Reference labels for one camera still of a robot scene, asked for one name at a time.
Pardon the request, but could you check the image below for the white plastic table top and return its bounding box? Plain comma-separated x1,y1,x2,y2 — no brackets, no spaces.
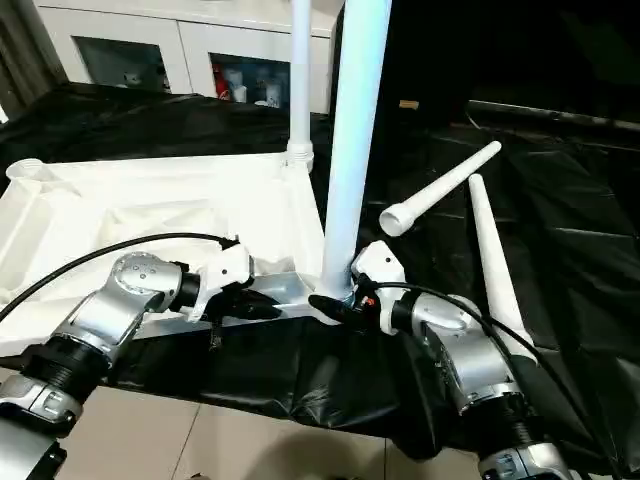
0,152,347,357

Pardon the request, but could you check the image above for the black work mat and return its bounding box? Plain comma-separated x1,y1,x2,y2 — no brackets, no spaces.
0,82,640,471

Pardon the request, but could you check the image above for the white glass-door cabinet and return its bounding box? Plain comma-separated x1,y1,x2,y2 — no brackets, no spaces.
35,0,341,113

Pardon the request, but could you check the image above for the black backdrop cloth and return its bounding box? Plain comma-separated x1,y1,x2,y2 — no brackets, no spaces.
330,0,640,126

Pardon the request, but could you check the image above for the grey curtain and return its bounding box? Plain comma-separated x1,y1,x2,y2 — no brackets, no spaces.
0,0,61,111

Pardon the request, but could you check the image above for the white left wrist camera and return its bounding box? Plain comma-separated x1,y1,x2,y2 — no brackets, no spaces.
182,242,252,323

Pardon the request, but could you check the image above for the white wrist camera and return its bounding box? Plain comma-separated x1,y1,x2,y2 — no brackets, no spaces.
349,240,407,313
182,242,252,323

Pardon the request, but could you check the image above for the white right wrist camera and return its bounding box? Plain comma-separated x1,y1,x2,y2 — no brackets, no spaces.
349,240,407,313

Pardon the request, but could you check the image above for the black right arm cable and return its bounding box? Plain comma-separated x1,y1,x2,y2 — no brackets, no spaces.
365,283,621,476

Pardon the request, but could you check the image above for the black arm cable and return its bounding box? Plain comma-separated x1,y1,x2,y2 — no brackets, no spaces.
365,283,621,476
0,233,241,326

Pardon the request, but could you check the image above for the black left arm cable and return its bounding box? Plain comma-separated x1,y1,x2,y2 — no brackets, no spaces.
0,233,241,326

